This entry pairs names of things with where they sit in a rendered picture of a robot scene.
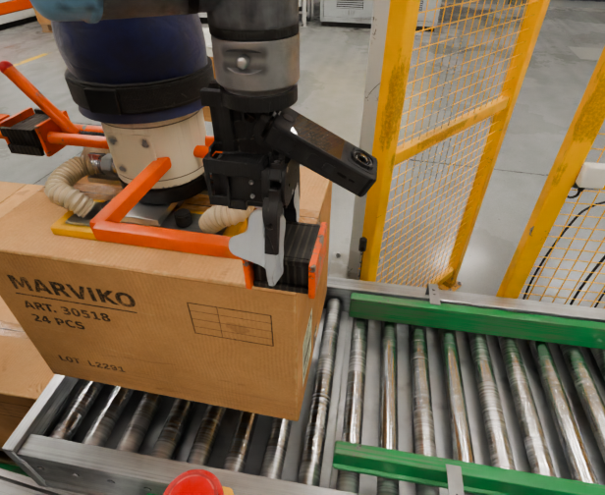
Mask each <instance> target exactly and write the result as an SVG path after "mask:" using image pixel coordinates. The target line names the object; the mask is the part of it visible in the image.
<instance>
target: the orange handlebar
mask: <svg viewBox="0 0 605 495"><path fill-rule="evenodd" d="M8 117H10V115H6V114H0V122H1V121H3V120H5V119H7V118H8ZM74 125H75V126H76V127H77V128H78V129H80V130H81V131H88V132H99V133H104V132H103V129H102V127H100V126H89V125H78V124H74ZM61 130H62V129H61ZM0 138H4V137H3V136H2V134H1V132H0ZM47 140H48V141H49V142H50V143H55V144H65V145H75V146H85V147H95V148H106V149H109V146H108V143H107V140H106V137H101V136H90V135H80V134H68V133H65V132H64V131H63V130H62V133H57V132H49V133H48V134H47ZM212 142H214V136H205V145H197V146H196V147H195V148H194V151H193V155H194V156H195V157H197V158H203V157H204V156H205V155H206V154H207V153H208V147H209V146H210V145H211V144H212ZM171 166H172V164H171V160H170V158H169V157H160V158H157V160H156V161H155V160H154V161H152V162H151V163H150V164H149V165H148V166H147V167H146V168H145V169H143V170H142V171H141V172H140V173H139V174H138V175H137V176H136V177H135V178H134V179H133V180H132V181H131V182H130V183H129V184H128V185H127V186H126V187H125V188H124V189H123V190H122V191H121V192H120V193H118V194H117V195H116V196H115V197H114V198H113V199H112V200H111V201H110V202H109V203H108V204H107V205H106V206H105V207H104V208H103V209H102V210H101V211H100V212H99V213H98V214H97V215H96V216H95V217H93V218H92V219H91V220H90V222H89V225H90V228H91V230H92V233H93V235H94V236H95V238H96V239H97V240H99V241H104V242H111V243H118V244H126V245H133V246H140V247H148V248H161V249H168V250H175V251H182V252H189V253H197V254H204V255H211V256H219V257H226V258H233V259H240V260H242V259H241V258H240V257H238V256H235V255H233V254H232V253H231V252H230V250H229V240H230V239H231V238H232V237H228V236H220V235H212V234H204V233H197V232H189V231H182V230H174V229H166V228H158V227H150V226H143V225H136V224H128V223H120V221H121V220H122V219H123V218H124V217H125V216H126V215H127V214H128V213H129V211H130V210H131V209H132V208H133V207H134V206H135V205H136V204H137V203H138V202H139V201H140V200H141V199H142V198H143V197H144V195H145V194H146V193H147V192H148V191H149V190H150V189H151V188H152V187H153V186H154V185H155V184H156V183H157V182H158V181H159V180H160V179H161V177H162V176H163V175H164V174H165V173H166V172H167V171H168V170H169V169H170V168H171Z"/></svg>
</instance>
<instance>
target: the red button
mask: <svg viewBox="0 0 605 495"><path fill-rule="evenodd" d="M163 495H224V491H223V488H222V485H221V483H220V481H219V479H218V478H217V477H216V476H215V475H214V474H213V473H211V472H210V471H208V470H204V469H191V470H188V471H186V472H183V473H182V474H180V475H179V476H177V477H176V478H175V479H174V480H173V481H172V482H171V483H170V484H169V485H168V487H167V488H166V490H165V492H164V494H163Z"/></svg>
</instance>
